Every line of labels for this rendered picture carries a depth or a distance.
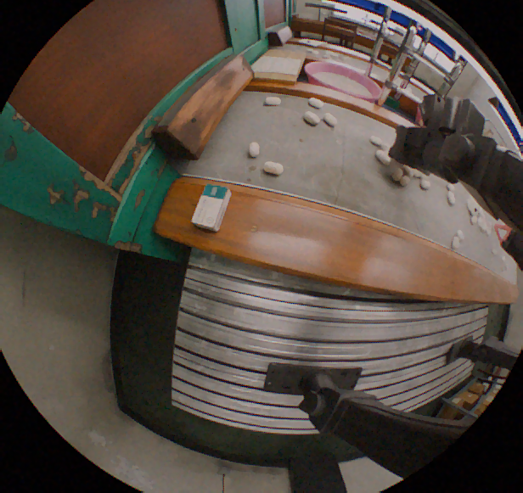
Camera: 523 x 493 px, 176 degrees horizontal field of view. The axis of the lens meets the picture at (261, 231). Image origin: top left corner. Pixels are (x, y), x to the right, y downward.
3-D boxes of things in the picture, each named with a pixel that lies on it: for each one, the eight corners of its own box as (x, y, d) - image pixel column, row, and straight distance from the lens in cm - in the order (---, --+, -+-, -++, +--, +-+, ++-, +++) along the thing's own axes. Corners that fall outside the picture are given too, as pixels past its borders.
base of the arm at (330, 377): (269, 383, 29) (260, 411, 34) (380, 381, 37) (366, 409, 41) (270, 361, 36) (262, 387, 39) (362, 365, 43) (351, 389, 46)
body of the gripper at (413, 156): (395, 123, 36) (418, 123, 30) (433, 146, 42) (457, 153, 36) (387, 155, 35) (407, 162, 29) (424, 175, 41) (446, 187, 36)
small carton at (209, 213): (217, 232, 24) (213, 227, 22) (196, 226, 25) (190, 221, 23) (231, 193, 25) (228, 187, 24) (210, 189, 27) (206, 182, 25)
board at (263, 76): (295, 85, 50) (295, 81, 50) (240, 81, 54) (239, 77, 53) (306, 56, 81) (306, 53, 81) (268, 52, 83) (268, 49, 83)
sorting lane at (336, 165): (514, 285, 163) (516, 285, 163) (186, 180, 36) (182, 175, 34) (512, 240, 168) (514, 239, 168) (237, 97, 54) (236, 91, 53)
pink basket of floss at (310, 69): (385, 116, 74) (396, 98, 70) (337, 125, 53) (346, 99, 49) (338, 80, 87) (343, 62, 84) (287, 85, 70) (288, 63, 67)
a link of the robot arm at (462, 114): (430, 92, 34) (480, 75, 26) (465, 123, 38) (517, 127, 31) (412, 152, 30) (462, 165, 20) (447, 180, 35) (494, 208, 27)
